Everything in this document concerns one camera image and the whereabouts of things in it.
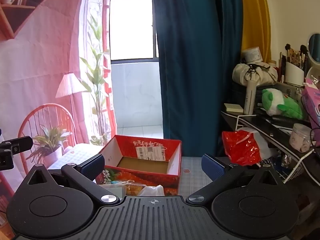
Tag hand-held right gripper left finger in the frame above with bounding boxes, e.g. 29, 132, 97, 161
26, 154, 120, 205

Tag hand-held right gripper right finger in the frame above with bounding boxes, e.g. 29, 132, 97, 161
186, 154, 287, 204

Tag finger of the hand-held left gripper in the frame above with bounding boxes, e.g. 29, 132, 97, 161
0, 136, 33, 155

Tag clear cartoon snack packet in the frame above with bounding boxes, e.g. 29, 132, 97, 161
97, 179, 147, 196

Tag red cardboard box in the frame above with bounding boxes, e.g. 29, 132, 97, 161
96, 134, 182, 197

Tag large white mesh zipper bag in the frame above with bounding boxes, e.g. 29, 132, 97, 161
137, 185, 165, 197

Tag red plastic bag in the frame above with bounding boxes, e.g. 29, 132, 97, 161
222, 130, 263, 166

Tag yellow sticky note pad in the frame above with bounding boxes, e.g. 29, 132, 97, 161
224, 103, 244, 113

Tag black desk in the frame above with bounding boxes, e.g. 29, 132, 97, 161
221, 102, 320, 155

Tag dark foil packets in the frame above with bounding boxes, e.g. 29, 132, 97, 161
280, 154, 298, 173

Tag white spray bottle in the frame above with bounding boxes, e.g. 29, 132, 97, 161
243, 80, 257, 115

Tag clear plastic jar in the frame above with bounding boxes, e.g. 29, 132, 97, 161
289, 123, 313, 153

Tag green and white plush toy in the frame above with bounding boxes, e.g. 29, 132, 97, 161
261, 88, 304, 120

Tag teal curtain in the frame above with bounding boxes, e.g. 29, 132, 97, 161
152, 0, 244, 157

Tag pink box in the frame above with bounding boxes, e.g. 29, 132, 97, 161
301, 77, 320, 128

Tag white labelled tub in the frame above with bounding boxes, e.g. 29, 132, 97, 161
242, 47, 263, 64

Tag white brush holder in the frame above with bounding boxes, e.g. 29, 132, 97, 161
285, 61, 306, 87

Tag bunch of makeup brushes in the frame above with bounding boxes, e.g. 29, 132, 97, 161
278, 44, 310, 71

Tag window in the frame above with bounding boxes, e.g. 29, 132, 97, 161
109, 0, 159, 64

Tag yellow curtain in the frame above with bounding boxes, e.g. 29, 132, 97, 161
239, 0, 272, 61

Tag round vanity mirror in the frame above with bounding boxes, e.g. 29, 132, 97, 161
305, 33, 320, 81

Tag white wire rack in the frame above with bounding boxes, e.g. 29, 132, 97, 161
235, 115, 316, 183

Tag beige drawstring bag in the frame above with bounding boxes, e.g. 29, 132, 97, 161
232, 62, 278, 86

